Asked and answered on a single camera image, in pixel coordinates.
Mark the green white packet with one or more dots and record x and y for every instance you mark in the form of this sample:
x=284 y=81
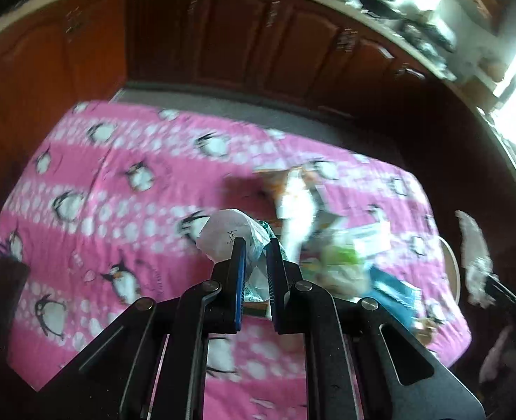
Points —
x=343 y=253

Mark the orange white snack packet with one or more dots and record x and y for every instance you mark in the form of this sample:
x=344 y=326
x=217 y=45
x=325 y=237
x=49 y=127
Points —
x=293 y=205

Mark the white plastic bag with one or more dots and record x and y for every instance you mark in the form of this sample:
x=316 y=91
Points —
x=223 y=232

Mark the beige round bin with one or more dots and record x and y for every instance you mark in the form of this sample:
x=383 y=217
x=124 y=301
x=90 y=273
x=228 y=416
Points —
x=454 y=271

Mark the brown wooden kitchen cabinet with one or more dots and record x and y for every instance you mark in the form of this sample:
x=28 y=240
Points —
x=223 y=35

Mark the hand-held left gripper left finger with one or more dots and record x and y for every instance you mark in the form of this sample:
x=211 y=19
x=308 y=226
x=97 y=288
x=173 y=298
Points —
x=242 y=280

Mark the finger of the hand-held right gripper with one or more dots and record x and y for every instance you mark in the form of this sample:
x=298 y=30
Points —
x=505 y=293

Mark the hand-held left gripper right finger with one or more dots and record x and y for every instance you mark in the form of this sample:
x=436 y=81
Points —
x=272 y=284

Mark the teal packet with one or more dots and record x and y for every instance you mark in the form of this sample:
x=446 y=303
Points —
x=389 y=291

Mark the pink penguin print blanket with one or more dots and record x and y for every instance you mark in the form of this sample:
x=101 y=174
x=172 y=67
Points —
x=109 y=183

